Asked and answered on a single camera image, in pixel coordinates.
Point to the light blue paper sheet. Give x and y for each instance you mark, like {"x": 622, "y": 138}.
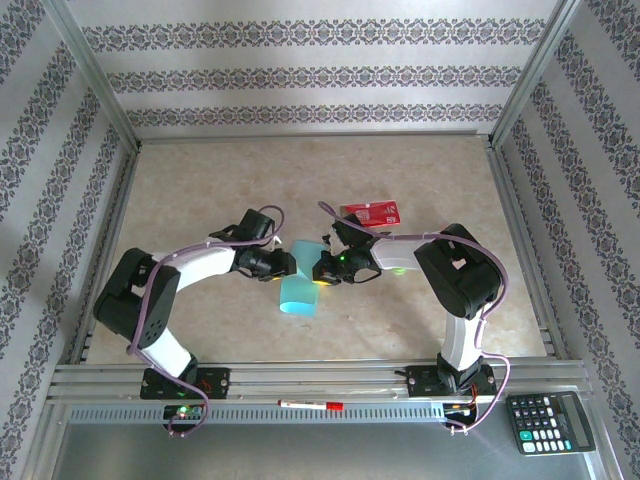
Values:
{"x": 300, "y": 300}

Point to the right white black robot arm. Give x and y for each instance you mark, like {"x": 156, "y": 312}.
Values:
{"x": 460, "y": 280}

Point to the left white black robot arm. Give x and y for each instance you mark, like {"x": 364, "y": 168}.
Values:
{"x": 150, "y": 310}

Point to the red memory card package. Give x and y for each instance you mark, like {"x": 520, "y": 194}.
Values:
{"x": 382, "y": 215}

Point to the white red marker pen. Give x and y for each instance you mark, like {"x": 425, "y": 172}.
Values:
{"x": 305, "y": 403}

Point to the small controller circuit board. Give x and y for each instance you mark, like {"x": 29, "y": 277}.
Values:
{"x": 457, "y": 409}
{"x": 182, "y": 411}

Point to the grey metal shelf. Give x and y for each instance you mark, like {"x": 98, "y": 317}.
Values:
{"x": 300, "y": 450}

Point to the black desk calculator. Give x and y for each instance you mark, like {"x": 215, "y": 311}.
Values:
{"x": 550, "y": 425}

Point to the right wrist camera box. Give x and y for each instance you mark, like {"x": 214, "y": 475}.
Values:
{"x": 330, "y": 240}

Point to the aluminium mounting rail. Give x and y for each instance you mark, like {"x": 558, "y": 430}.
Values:
{"x": 310, "y": 377}

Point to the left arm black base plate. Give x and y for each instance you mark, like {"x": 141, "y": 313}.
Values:
{"x": 220, "y": 382}

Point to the aluminium table edge rail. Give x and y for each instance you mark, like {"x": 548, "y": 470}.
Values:
{"x": 310, "y": 136}
{"x": 510, "y": 200}
{"x": 122, "y": 200}

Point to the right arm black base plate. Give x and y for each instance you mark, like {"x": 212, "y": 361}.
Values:
{"x": 420, "y": 382}

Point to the aluminium frame post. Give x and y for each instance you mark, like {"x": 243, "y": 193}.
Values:
{"x": 95, "y": 75}
{"x": 532, "y": 75}

